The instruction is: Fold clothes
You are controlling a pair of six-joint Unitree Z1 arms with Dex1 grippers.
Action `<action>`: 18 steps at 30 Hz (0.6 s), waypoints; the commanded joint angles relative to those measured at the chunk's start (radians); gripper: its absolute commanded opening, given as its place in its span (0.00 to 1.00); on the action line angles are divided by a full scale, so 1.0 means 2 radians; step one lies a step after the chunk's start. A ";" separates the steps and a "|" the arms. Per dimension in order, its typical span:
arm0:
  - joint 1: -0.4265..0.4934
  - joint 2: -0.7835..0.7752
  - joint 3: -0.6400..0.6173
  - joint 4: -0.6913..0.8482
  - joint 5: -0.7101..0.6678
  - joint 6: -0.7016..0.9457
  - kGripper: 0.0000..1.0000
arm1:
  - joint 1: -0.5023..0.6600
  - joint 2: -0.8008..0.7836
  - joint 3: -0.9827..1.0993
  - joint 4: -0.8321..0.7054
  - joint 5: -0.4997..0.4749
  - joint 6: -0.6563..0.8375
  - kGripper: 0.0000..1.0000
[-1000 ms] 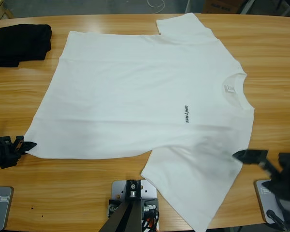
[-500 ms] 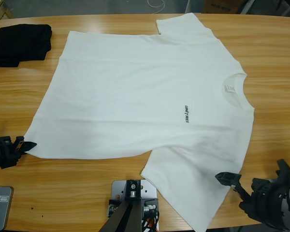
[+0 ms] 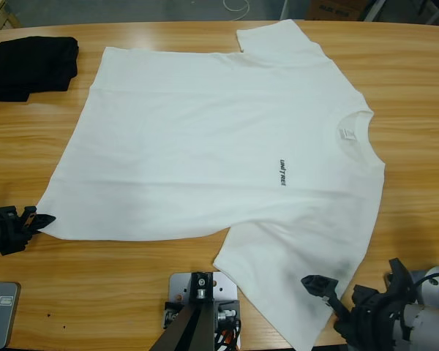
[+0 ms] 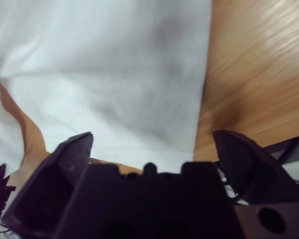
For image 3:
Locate folded black clothes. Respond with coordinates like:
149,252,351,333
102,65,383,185
0,35,80,103

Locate white Unitree t-shirt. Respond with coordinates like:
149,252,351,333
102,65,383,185
36,18,386,336

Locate cardboard box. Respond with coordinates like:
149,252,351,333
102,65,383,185
305,0,363,21

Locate black clamp with pulley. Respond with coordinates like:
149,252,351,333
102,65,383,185
189,271,216,303

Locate white floor cable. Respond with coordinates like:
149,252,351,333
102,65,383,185
222,0,250,18

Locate orange and black cables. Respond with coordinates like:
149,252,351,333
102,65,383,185
212,318,244,351

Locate grey metal frame leg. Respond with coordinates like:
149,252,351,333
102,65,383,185
361,0,387,22

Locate dark camera post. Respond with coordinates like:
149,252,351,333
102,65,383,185
149,302,216,351

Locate black side bracket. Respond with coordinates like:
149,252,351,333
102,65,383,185
162,299,187,328
214,298,241,325

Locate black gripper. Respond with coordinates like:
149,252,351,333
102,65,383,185
0,205,57,261
300,273,419,345

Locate grey base plate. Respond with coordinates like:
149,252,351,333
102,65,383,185
0,280,22,350

